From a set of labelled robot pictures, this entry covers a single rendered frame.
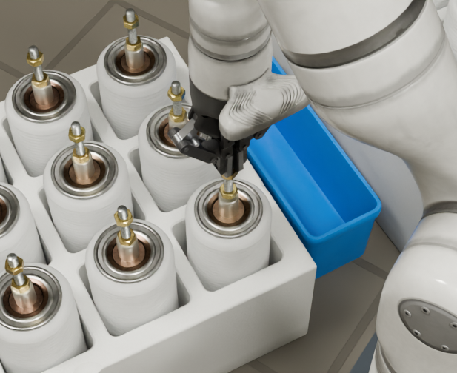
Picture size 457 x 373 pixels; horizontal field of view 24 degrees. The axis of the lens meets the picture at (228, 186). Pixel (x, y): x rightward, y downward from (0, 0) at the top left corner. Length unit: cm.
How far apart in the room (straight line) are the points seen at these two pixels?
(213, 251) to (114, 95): 25
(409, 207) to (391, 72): 76
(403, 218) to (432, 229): 65
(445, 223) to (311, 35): 21
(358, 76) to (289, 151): 92
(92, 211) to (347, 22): 65
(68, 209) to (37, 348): 16
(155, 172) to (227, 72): 34
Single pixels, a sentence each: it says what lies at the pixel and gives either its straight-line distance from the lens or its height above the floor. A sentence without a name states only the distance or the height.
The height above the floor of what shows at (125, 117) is 20.
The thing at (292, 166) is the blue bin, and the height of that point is 0.
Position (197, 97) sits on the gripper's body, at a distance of 98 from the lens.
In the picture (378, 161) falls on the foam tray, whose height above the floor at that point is 12.
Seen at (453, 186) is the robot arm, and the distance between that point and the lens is 75.
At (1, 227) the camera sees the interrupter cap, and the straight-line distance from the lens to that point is 119.
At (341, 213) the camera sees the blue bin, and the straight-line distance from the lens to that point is 147.
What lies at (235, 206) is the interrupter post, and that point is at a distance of 116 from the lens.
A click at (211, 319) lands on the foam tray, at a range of 120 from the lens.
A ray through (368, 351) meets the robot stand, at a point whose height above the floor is 30.
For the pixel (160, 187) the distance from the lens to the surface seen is 126.
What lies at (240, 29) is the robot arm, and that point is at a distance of 89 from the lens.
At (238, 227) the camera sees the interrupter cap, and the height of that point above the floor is 25.
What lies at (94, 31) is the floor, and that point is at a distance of 168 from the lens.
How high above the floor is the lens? 126
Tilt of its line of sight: 57 degrees down
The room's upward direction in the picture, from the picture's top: straight up
